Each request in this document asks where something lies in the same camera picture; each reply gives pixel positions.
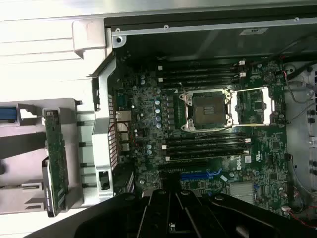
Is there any silver chipset heatsink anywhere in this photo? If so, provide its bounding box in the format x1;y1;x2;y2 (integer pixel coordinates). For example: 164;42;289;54
227;182;258;204

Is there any blue expansion slot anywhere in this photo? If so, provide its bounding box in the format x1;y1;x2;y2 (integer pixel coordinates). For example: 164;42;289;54
182;168;222;181

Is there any black RAM slot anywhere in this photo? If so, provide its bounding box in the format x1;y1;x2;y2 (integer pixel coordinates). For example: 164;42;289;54
157;73;247;84
165;151;251;162
157;79;246;89
162;136;251;146
164;146;251;156
162;141;251;151
157;67;246;77
157;60;246;71

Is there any green motherboard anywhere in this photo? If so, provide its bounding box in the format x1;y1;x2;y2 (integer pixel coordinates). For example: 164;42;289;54
112;48;292;220

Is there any silver rear port block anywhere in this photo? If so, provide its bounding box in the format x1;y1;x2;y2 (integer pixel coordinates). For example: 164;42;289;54
115;110;132;153

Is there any black and grey PC case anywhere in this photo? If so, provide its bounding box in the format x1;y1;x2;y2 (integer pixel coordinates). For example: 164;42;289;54
71;16;317;224

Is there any CPU socket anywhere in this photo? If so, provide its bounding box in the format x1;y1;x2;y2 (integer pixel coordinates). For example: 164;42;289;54
174;87;235;132

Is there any silver socket cover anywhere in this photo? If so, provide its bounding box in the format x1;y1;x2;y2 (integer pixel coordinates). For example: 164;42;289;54
230;86;275;126

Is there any grey parts rack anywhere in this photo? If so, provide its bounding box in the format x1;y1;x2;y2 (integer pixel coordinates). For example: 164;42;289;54
0;98;99;214

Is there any hard disk in blue carrier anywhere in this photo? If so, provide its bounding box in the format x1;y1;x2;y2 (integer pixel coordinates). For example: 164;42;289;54
0;106;18;124

